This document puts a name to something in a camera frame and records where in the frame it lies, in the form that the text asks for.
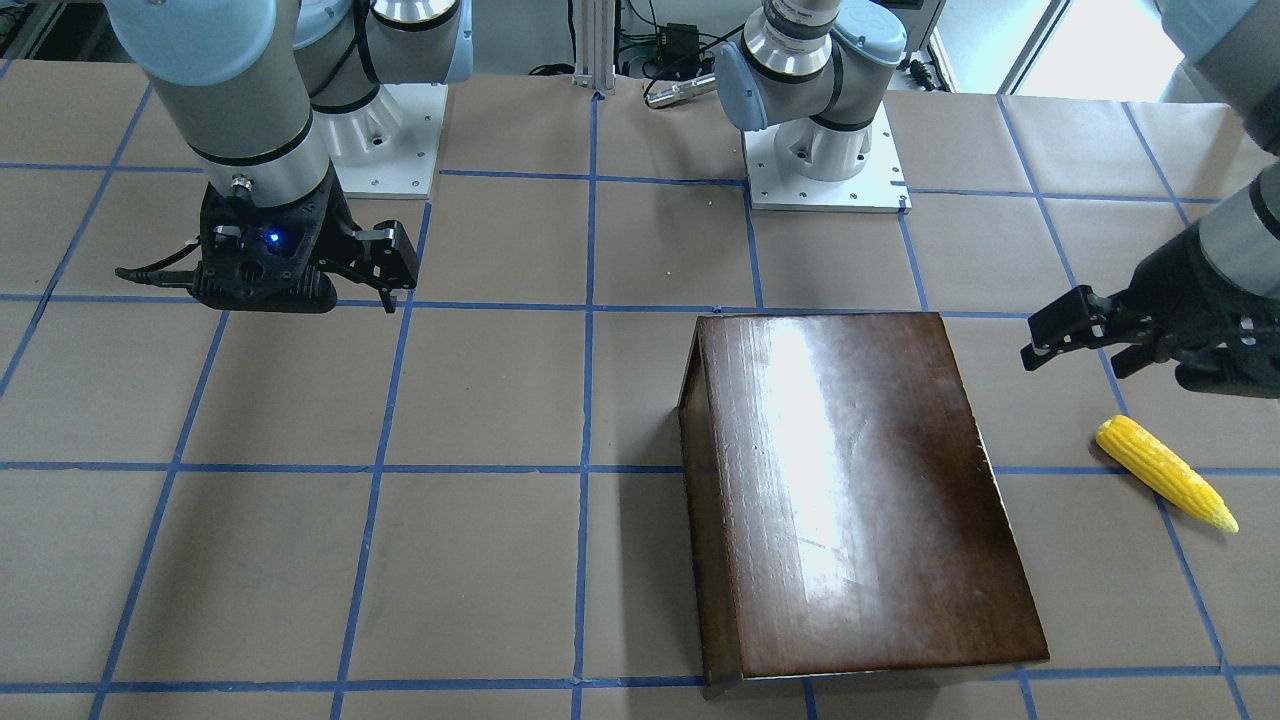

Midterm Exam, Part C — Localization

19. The yellow corn cob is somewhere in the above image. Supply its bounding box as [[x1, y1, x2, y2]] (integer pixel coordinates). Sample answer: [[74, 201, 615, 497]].
[[1094, 415, 1240, 534]]

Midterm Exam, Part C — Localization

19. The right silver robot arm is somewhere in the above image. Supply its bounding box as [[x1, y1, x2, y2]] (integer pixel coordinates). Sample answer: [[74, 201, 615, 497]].
[[105, 1, 474, 314]]

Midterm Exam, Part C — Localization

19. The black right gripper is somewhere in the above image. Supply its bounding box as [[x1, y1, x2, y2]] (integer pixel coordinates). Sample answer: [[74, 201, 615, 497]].
[[189, 168, 420, 314]]

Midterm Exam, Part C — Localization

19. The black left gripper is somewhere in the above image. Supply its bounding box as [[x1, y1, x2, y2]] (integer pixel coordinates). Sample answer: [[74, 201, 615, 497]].
[[1020, 224, 1279, 398]]

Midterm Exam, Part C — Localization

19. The aluminium frame post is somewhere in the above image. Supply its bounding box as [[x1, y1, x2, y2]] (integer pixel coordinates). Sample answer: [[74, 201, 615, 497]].
[[570, 1, 617, 96]]

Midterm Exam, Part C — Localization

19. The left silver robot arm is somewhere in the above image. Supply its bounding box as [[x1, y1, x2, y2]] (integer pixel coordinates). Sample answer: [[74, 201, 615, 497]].
[[716, 1, 1279, 398]]

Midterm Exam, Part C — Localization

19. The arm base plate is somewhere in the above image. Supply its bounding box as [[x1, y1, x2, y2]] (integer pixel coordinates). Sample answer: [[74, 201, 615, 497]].
[[315, 85, 451, 200], [742, 104, 913, 213]]

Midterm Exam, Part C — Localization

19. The dark wooden drawer box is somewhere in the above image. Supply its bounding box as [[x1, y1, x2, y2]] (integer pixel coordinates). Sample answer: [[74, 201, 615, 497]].
[[677, 313, 1050, 700]]

